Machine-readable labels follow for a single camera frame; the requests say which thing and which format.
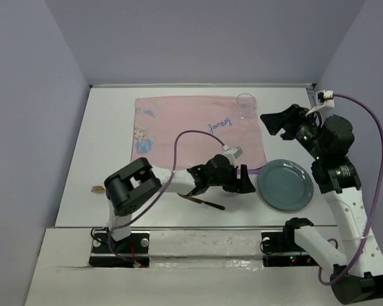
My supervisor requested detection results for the teal ceramic plate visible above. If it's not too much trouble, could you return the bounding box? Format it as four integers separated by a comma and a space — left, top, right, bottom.
257, 159, 314, 212

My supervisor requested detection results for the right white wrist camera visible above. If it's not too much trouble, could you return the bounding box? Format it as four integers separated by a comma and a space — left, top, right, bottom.
306, 91, 334, 117

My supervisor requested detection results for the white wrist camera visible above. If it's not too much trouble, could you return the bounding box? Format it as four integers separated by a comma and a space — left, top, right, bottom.
306, 91, 334, 117
222, 145, 243, 160

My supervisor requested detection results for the gold knife black handle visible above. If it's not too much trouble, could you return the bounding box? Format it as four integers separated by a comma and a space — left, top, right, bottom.
177, 194, 225, 210

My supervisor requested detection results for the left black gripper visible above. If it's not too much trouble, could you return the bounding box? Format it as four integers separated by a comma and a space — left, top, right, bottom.
206, 164, 254, 194

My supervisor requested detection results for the clear drinking glass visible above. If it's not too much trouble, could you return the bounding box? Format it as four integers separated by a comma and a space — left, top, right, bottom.
236, 93, 256, 119

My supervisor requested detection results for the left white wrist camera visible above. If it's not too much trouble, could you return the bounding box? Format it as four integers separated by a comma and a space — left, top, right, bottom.
222, 145, 243, 160

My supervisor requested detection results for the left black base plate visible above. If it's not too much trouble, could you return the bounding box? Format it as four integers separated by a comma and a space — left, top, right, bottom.
88, 228, 150, 268

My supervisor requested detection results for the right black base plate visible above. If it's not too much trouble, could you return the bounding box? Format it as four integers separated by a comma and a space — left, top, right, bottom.
260, 231, 317, 268

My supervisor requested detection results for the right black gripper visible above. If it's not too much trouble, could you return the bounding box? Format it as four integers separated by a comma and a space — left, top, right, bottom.
260, 103, 327, 160

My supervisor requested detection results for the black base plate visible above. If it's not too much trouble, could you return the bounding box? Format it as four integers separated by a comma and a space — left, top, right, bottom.
260, 231, 317, 268
88, 228, 150, 268

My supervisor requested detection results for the gold fork black handle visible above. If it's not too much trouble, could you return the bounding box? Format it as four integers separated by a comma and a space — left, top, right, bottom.
91, 186, 106, 194

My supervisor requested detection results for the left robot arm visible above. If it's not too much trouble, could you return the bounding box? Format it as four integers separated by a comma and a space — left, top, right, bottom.
104, 154, 255, 254

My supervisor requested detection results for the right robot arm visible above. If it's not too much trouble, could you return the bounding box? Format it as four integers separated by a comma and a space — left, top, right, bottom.
260, 104, 383, 305

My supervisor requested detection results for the pink cloth placemat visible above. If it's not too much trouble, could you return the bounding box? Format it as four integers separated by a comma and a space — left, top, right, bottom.
131, 96, 266, 173

